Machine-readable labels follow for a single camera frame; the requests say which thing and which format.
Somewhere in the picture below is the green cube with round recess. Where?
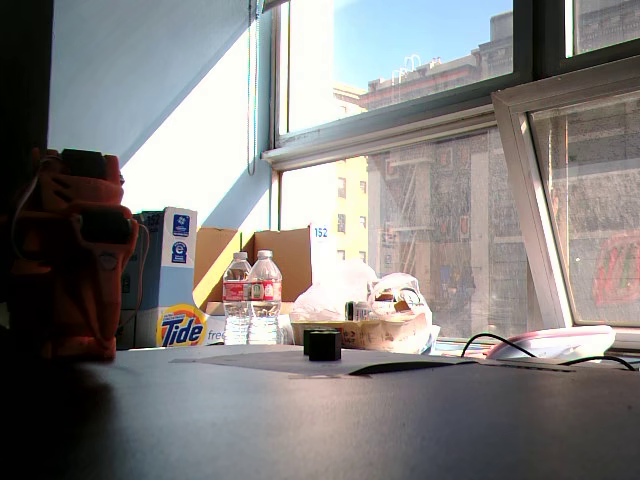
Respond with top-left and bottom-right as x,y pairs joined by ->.
302,327 -> 326,357

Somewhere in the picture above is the small dark cube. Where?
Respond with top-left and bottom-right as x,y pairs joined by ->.
308,329 -> 343,363

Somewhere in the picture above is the flat paper grid sheet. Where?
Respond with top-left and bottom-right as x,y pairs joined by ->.
169,344 -> 481,378

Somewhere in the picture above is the open brown cardboard box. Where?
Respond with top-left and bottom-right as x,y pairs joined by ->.
193,227 -> 314,317

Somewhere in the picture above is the white plastic bag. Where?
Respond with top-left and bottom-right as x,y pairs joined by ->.
289,258 -> 379,324

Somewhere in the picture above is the small drink can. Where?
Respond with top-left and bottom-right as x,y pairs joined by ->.
344,300 -> 372,322

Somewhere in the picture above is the clear plastic water bottle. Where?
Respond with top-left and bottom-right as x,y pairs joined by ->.
246,249 -> 283,346
222,251 -> 253,346

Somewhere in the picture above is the low cardboard tray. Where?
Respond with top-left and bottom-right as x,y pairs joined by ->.
290,319 -> 432,354

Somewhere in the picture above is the Tide detergent cardboard box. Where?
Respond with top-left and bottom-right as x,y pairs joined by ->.
117,206 -> 227,349

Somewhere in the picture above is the pink and white flat object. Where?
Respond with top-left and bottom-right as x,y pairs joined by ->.
486,324 -> 618,361

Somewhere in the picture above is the leaning white window frame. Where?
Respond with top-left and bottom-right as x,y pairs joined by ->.
491,53 -> 640,347

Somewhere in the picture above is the black cable on windowsill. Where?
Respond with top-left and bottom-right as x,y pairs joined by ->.
459,332 -> 638,372

